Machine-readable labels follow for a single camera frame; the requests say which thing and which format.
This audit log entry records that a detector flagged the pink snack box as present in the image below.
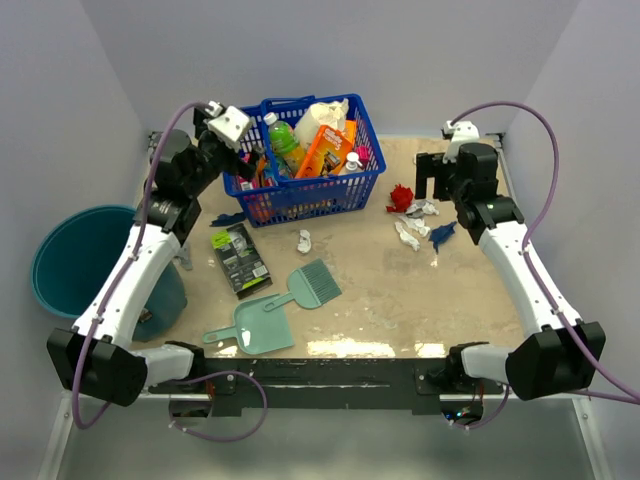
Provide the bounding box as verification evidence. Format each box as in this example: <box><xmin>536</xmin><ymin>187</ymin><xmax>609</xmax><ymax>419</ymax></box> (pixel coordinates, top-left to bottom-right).
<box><xmin>354</xmin><ymin>145</ymin><xmax>370</xmax><ymax>162</ymax></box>

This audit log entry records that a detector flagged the purple cable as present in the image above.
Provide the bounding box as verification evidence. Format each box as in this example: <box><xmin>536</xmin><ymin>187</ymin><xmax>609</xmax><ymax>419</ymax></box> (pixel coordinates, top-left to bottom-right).
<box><xmin>71</xmin><ymin>101</ymin><xmax>269</xmax><ymax>443</ymax></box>
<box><xmin>447</xmin><ymin>101</ymin><xmax>640</xmax><ymax>431</ymax></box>

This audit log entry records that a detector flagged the white pump bottle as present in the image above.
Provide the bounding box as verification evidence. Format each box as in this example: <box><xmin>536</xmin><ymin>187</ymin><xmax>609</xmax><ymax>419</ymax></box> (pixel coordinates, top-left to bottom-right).
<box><xmin>339</xmin><ymin>151</ymin><xmax>364</xmax><ymax>175</ymax></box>

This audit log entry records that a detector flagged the teal trash bin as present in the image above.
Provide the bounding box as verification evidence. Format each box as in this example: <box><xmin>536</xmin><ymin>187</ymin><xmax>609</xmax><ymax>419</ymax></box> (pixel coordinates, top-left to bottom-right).
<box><xmin>31</xmin><ymin>205</ymin><xmax>187</xmax><ymax>342</ymax></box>

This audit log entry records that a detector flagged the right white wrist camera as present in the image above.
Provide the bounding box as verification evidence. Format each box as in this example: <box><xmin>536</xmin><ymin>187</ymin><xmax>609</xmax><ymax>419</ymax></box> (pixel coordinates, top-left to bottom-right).
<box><xmin>441</xmin><ymin>121</ymin><xmax>480</xmax><ymax>162</ymax></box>

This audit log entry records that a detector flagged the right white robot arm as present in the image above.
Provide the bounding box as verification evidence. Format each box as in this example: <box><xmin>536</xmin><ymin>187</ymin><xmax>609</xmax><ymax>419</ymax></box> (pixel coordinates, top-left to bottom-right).
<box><xmin>416</xmin><ymin>142</ymin><xmax>606</xmax><ymax>400</ymax></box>

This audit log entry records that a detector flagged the grey white paper scrap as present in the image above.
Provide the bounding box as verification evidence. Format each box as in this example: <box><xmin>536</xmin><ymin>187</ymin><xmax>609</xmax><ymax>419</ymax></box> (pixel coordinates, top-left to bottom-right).
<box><xmin>404</xmin><ymin>199</ymin><xmax>440</xmax><ymax>218</ymax></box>

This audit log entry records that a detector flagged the blue paper scrap right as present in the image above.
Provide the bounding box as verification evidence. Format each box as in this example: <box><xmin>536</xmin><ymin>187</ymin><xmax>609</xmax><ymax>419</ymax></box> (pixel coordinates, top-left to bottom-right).
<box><xmin>429</xmin><ymin>221</ymin><xmax>457</xmax><ymax>253</ymax></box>

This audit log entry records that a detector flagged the green juice bottle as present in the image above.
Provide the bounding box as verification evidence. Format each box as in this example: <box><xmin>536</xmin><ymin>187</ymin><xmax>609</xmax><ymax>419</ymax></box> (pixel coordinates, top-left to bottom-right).
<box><xmin>263</xmin><ymin>112</ymin><xmax>306</xmax><ymax>177</ymax></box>

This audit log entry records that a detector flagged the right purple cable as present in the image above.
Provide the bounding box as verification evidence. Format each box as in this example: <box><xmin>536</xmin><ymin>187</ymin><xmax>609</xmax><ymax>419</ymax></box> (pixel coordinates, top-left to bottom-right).
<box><xmin>447</xmin><ymin>101</ymin><xmax>640</xmax><ymax>431</ymax></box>

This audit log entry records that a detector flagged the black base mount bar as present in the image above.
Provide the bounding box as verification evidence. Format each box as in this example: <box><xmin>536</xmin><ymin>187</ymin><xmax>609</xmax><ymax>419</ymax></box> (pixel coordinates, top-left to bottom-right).
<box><xmin>147</xmin><ymin>355</ymin><xmax>506</xmax><ymax>418</ymax></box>

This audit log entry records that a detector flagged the orange razor package box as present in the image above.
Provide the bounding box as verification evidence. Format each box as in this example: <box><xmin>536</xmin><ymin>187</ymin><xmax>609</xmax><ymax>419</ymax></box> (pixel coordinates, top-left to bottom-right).
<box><xmin>295</xmin><ymin>126</ymin><xmax>354</xmax><ymax>179</ymax></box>

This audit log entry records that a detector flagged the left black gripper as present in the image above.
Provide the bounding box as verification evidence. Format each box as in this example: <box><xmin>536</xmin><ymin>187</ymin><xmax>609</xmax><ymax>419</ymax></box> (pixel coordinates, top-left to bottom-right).
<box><xmin>185</xmin><ymin>104</ymin><xmax>265</xmax><ymax>197</ymax></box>

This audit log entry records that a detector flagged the mint green hand brush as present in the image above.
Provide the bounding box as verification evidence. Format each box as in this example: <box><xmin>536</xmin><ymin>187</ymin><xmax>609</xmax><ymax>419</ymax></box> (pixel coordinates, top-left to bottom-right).
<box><xmin>263</xmin><ymin>259</ymin><xmax>342</xmax><ymax>312</ymax></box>

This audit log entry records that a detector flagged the red paper scrap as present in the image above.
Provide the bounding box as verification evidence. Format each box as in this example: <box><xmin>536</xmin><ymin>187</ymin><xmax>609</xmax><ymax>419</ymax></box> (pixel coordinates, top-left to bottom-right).
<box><xmin>386</xmin><ymin>184</ymin><xmax>414</xmax><ymax>213</ymax></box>

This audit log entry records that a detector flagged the black razor package box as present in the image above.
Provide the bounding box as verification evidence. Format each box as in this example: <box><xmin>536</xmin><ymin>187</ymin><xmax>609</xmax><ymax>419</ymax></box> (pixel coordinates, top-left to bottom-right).
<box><xmin>211</xmin><ymin>224</ymin><xmax>272</xmax><ymax>300</ymax></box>

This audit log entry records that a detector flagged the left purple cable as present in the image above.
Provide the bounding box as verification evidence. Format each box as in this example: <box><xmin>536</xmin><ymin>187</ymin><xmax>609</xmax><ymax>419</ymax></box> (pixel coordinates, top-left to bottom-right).
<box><xmin>71</xmin><ymin>101</ymin><xmax>269</xmax><ymax>443</ymax></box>

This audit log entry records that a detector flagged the white paper bag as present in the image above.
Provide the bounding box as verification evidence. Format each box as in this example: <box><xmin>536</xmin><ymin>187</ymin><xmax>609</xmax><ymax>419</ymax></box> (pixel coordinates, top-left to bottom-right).
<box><xmin>294</xmin><ymin>99</ymin><xmax>349</xmax><ymax>150</ymax></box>

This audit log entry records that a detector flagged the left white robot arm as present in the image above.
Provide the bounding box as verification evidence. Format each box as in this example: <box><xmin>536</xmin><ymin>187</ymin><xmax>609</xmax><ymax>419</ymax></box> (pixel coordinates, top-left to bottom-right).
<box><xmin>46</xmin><ymin>120</ymin><xmax>255</xmax><ymax>406</ymax></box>

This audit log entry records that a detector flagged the blue paper scrap left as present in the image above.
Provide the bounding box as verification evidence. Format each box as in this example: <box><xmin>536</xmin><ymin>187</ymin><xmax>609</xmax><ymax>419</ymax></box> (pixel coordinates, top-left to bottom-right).
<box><xmin>210</xmin><ymin>212</ymin><xmax>246</xmax><ymax>227</ymax></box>

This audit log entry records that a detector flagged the blue plastic shopping basket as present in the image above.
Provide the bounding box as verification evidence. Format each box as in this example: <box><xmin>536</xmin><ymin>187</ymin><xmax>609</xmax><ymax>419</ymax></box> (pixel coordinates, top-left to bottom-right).
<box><xmin>223</xmin><ymin>93</ymin><xmax>386</xmax><ymax>228</ymax></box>

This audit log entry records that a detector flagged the mint green dustpan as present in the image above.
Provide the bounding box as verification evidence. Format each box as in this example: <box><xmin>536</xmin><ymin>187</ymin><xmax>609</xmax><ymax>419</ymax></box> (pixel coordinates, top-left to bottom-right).
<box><xmin>202</xmin><ymin>294</ymin><xmax>294</xmax><ymax>356</ymax></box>

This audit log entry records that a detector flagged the blue paper scrap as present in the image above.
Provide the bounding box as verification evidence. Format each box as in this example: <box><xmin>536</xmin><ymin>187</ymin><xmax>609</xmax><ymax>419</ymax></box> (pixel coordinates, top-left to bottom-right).
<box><xmin>429</xmin><ymin>221</ymin><xmax>457</xmax><ymax>253</ymax></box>
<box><xmin>210</xmin><ymin>212</ymin><xmax>246</xmax><ymax>227</ymax></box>

